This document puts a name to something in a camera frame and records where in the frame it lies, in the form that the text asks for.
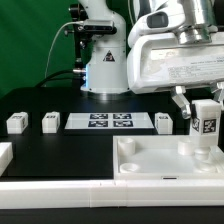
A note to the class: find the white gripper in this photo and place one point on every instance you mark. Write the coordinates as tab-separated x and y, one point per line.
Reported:
158	63

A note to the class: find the white square table top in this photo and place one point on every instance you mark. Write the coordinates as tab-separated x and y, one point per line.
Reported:
156	157

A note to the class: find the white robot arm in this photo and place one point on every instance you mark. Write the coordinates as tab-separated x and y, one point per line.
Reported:
107	69

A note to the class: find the white front fence bar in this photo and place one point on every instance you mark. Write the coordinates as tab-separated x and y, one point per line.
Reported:
110	193

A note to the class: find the white sheet with markers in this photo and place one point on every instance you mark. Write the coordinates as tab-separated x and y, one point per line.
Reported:
84	121

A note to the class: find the white left fence block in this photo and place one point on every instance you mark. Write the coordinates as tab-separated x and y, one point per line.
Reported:
6	155

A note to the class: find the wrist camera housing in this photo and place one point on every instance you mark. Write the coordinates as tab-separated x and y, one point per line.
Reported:
158	22

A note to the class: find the black camera on mount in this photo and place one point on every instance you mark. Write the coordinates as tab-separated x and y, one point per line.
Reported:
102	27

